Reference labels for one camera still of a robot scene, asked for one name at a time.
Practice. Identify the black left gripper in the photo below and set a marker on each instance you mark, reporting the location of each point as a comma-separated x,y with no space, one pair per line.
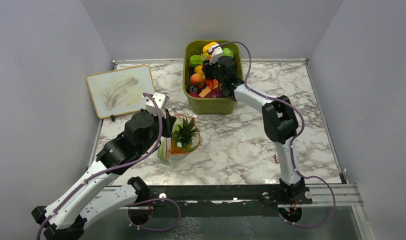
168,121

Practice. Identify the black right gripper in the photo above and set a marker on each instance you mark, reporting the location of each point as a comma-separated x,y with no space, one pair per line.
207,68

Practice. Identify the orange spiky pineapple toy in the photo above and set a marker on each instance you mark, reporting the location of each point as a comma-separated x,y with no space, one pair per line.
185,137

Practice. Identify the clear zip bag orange zipper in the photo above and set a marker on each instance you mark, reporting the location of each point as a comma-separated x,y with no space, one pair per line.
175,158

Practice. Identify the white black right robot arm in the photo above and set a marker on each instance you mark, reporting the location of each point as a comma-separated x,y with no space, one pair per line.
279,119

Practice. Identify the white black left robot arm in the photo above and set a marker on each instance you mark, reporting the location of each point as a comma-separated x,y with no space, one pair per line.
70,215

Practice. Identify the orange carrot toy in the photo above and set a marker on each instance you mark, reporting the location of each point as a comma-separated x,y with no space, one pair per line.
211,83

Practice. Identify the green broccoli toy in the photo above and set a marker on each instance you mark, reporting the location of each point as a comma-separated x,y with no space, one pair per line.
228,52

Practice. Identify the purple eggplant toy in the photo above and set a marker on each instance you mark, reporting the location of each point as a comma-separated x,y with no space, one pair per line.
215,94

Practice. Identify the yellow lemon toy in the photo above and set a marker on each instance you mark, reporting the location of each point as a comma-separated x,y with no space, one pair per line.
199,70

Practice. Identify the peach toy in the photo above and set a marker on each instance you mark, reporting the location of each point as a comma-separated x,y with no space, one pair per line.
197,80

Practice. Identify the yellow bell pepper toy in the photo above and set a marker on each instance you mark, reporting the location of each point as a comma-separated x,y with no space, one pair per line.
206,50

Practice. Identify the green pepper toy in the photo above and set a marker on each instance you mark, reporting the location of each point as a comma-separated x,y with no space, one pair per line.
196,60

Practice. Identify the green plastic bin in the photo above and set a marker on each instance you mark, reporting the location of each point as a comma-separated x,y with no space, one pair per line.
201,106

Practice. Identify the dark plum toy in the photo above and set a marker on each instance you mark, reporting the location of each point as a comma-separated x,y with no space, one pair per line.
193,89

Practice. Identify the magenta sweet potato toy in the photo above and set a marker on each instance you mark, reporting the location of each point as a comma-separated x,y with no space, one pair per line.
193,94

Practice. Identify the small red white card box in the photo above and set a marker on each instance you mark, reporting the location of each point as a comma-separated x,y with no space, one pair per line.
276,160

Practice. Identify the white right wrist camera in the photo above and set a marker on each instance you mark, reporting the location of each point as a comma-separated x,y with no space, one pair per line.
215,51

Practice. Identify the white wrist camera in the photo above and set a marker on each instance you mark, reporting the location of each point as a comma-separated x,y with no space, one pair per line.
215,51
156,103

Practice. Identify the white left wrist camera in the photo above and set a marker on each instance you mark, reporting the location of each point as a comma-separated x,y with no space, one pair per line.
156,103

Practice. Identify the small whiteboard with wooden frame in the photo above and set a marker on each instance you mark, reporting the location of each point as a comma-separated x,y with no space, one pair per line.
120,92

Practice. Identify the black metal base rail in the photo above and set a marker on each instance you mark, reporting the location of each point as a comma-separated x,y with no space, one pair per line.
205,201

